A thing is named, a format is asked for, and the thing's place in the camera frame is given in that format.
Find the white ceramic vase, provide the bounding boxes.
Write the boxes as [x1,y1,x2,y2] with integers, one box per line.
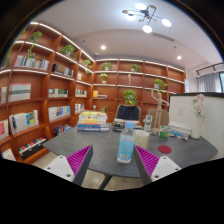
[190,114,204,140]

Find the chair with dark jacket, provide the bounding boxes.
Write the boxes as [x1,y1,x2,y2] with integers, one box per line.
[114,104,142,122]

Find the clear water bottle blue cap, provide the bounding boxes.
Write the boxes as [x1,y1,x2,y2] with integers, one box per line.
[116,121,136,165]

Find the white partition dark top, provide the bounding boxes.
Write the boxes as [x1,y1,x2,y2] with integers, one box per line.
[168,92,224,159]

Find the branched ceiling lamp round bulbs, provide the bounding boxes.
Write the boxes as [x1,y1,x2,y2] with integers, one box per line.
[121,3,173,34]

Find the grey curtain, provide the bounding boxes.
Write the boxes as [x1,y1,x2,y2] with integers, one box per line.
[197,72,223,94]

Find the dark book stack orange print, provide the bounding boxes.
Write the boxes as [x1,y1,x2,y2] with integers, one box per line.
[111,118,143,132]

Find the cream round cup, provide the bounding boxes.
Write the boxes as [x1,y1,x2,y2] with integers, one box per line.
[134,129,151,150]

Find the tan chair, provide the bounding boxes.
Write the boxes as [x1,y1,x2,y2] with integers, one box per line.
[146,108,170,128]

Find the window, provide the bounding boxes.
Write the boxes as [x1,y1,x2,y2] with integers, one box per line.
[219,71,224,94]

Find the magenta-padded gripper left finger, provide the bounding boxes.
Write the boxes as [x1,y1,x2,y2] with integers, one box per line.
[43,144,94,187]

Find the green tissue box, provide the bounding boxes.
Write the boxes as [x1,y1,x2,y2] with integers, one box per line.
[158,125,172,139]

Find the black track light rail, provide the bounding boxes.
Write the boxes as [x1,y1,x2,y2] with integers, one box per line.
[195,62,224,77]

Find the colourful book stack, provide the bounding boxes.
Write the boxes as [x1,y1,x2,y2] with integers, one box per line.
[76,111,110,132]

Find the green and white carton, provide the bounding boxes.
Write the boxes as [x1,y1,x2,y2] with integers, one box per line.
[143,114,154,132]

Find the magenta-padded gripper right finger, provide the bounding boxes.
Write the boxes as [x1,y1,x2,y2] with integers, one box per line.
[132,145,182,187]

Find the wooden shelf unit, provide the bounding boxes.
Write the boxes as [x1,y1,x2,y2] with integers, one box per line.
[0,21,187,164]

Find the flat round red coaster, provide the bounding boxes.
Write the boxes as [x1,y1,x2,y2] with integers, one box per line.
[157,144,173,155]

